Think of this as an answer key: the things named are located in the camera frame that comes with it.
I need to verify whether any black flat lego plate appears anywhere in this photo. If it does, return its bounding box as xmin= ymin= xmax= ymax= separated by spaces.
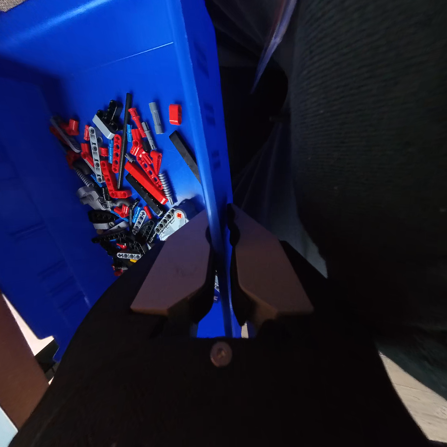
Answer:
xmin=169 ymin=131 xmax=202 ymax=184

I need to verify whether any blue plastic bin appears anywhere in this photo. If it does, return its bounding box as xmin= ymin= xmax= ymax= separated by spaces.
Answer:
xmin=0 ymin=0 xmax=242 ymax=362

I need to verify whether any pile of mixed lego pieces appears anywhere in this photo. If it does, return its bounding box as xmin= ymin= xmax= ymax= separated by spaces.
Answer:
xmin=49 ymin=92 xmax=192 ymax=276

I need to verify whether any dark cloth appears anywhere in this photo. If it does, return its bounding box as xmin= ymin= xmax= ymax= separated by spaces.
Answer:
xmin=204 ymin=0 xmax=447 ymax=400

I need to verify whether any clear plastic bag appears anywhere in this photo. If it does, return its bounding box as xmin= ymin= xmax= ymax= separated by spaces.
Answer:
xmin=232 ymin=0 xmax=329 ymax=278

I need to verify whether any grey lego connector tube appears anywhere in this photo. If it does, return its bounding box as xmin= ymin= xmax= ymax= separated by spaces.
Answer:
xmin=149 ymin=102 xmax=165 ymax=135

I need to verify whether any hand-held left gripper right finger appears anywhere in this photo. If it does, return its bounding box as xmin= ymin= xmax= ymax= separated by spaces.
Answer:
xmin=226 ymin=203 xmax=315 ymax=332

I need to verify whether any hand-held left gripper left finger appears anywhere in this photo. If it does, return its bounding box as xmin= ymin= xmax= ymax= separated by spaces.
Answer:
xmin=130 ymin=209 xmax=216 ymax=325

